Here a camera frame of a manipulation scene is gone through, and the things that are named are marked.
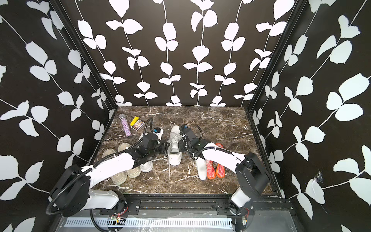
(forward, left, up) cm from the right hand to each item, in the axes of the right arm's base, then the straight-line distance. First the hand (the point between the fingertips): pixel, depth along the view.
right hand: (180, 140), depth 87 cm
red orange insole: (-14, -18, -11) cm, 26 cm away
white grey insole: (-10, -13, -12) cm, 20 cm away
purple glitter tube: (+26, +47, -8) cm, 54 cm away
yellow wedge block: (+24, +38, -10) cm, 46 cm away
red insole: (-14, -24, -11) cm, 30 cm away
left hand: (-1, +7, +1) cm, 7 cm away
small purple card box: (+19, +34, -10) cm, 41 cm away
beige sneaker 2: (-17, +26, -7) cm, 32 cm away
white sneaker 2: (-11, +2, +1) cm, 11 cm away
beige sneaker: (-21, +34, -7) cm, 40 cm away
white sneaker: (-15, +19, -6) cm, 25 cm away
